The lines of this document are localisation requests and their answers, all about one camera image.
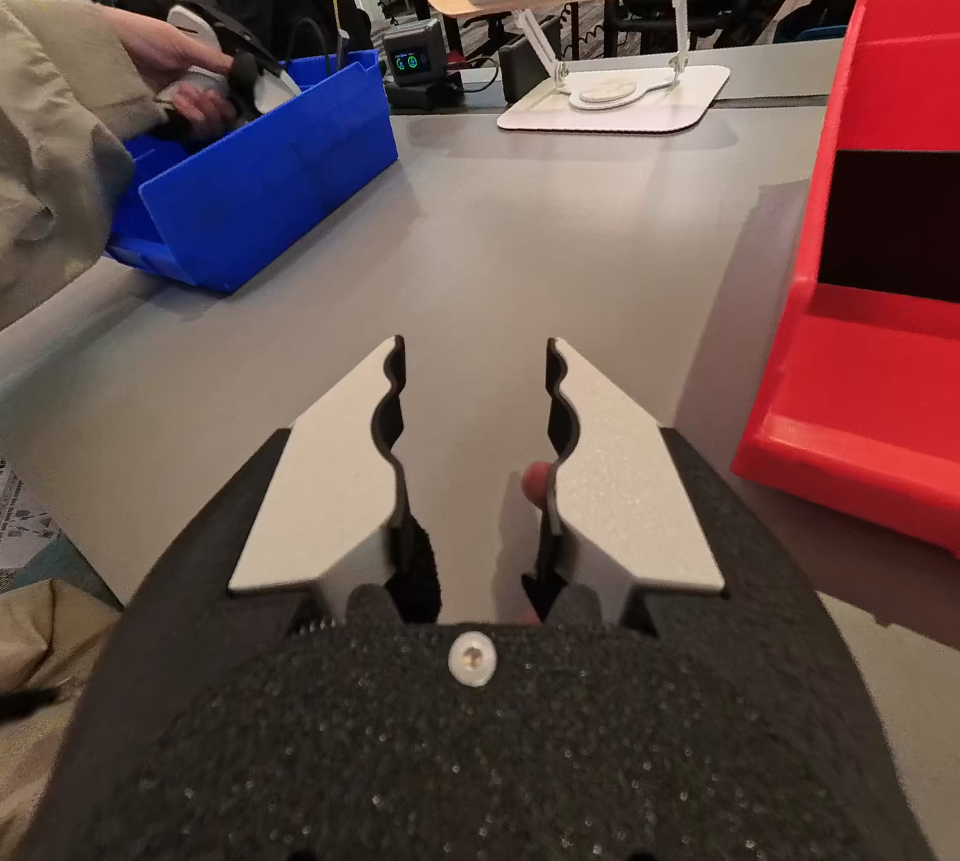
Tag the printed paper sheet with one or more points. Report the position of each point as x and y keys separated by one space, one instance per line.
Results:
x=22 y=516

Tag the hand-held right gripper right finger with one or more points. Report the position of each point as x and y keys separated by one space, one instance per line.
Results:
x=630 y=501

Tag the red plastic bin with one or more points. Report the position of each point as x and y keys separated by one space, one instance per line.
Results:
x=862 y=388

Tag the blue plastic bin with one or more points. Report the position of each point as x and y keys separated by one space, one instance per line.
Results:
x=262 y=201

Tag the black bin divider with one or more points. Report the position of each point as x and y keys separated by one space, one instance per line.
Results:
x=892 y=223

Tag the person's right hand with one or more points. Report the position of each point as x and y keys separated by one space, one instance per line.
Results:
x=536 y=482

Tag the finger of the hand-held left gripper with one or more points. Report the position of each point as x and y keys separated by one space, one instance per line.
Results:
x=277 y=92

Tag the black device with green lights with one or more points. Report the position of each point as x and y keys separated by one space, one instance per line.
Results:
x=412 y=55

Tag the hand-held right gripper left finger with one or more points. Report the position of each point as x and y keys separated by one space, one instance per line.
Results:
x=330 y=501

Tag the person's left hand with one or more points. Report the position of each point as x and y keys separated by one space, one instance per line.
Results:
x=165 y=47

